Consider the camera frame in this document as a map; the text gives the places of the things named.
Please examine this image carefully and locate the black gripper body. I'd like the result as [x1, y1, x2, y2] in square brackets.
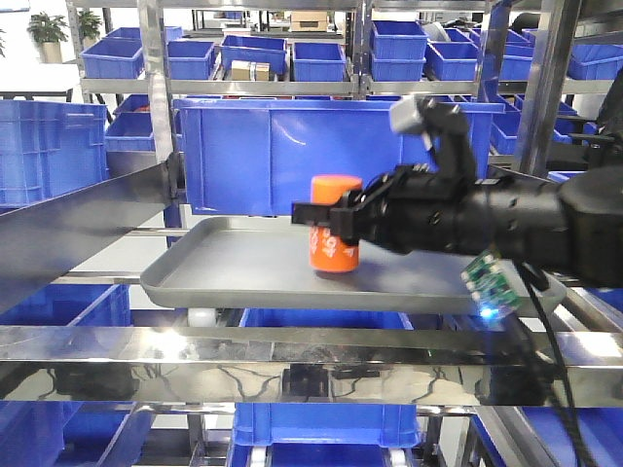
[350, 165, 480, 254]

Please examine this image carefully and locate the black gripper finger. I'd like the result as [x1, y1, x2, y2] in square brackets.
[329, 190, 363, 246]
[291, 202, 332, 226]

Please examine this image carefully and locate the orange cylindrical capacitor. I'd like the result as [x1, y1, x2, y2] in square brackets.
[310, 174, 363, 273]

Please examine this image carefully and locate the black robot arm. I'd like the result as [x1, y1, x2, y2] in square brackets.
[291, 165, 622, 288]

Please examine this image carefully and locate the cardboard box on shelf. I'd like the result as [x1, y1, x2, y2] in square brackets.
[231, 60, 271, 82]

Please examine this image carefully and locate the stainless steel shelf rack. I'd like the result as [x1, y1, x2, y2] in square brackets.
[1, 1, 622, 409]

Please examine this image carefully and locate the large blue plastic bin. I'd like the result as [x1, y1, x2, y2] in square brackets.
[172, 98, 504, 218]

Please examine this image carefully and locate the grey plastic tray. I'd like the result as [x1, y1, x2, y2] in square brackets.
[140, 216, 479, 316]

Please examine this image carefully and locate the green circuit board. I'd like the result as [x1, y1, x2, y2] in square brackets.
[460, 250, 520, 321]

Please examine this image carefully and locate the blue crate far left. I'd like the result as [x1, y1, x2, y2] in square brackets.
[1, 100, 108, 209]

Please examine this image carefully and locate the potted green plant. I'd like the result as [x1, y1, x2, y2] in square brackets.
[27, 12, 68, 64]

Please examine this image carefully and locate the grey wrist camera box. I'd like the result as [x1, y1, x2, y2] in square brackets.
[389, 95, 426, 135]

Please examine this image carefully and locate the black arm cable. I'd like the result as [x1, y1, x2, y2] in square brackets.
[505, 262, 595, 467]

